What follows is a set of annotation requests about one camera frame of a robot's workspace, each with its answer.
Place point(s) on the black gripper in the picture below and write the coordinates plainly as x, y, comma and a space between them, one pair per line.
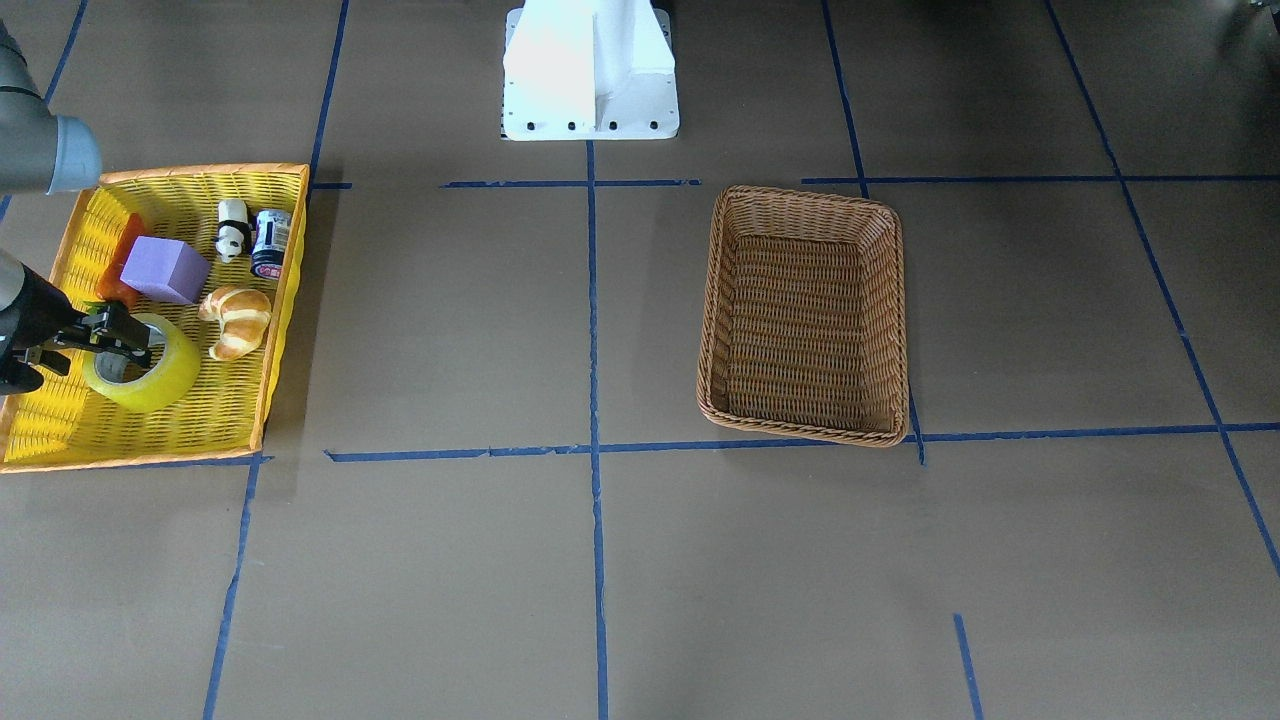
42, 309

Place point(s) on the yellow tape roll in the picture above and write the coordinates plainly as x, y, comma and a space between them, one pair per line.
173, 372

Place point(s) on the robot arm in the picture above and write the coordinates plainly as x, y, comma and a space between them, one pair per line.
44, 152

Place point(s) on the yellow woven plastic basket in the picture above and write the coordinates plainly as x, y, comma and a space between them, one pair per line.
66, 424

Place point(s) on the brown wicker basket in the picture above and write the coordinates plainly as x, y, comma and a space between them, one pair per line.
804, 321

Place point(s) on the toy orange carrot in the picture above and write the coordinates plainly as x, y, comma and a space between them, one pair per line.
111, 287

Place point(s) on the purple foam cube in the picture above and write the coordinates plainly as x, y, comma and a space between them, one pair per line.
164, 270

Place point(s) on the toy croissant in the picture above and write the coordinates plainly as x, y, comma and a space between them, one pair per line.
243, 316

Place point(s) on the toy panda figure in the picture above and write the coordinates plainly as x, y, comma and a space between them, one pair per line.
234, 234

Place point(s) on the small printed can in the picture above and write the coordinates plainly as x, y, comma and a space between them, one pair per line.
273, 229

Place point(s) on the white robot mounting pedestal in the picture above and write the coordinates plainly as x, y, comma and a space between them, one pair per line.
589, 71

